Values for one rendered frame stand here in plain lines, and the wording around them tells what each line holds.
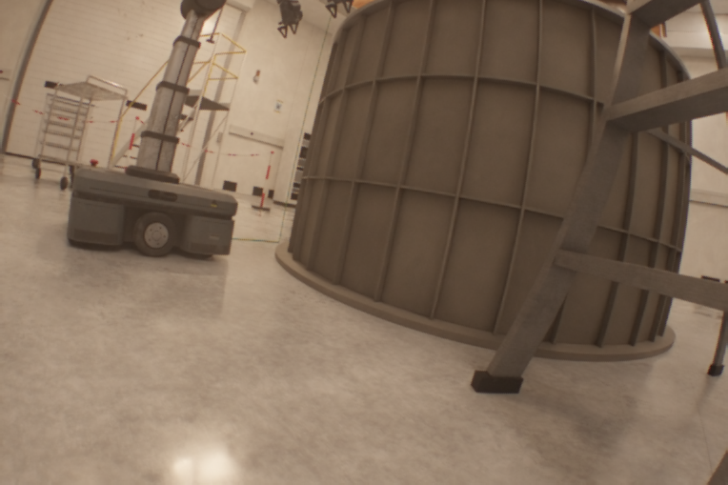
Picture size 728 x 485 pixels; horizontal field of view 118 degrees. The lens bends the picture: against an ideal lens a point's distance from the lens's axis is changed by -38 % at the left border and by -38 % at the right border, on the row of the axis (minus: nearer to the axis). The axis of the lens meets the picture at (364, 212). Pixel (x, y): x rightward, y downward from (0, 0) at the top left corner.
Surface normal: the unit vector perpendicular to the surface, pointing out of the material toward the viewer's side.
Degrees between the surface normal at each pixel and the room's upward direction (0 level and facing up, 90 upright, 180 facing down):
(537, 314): 93
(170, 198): 90
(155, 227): 90
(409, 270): 90
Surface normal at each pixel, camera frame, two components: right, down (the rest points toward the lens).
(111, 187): 0.71, 0.15
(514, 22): -0.34, -0.06
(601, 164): 0.06, 0.07
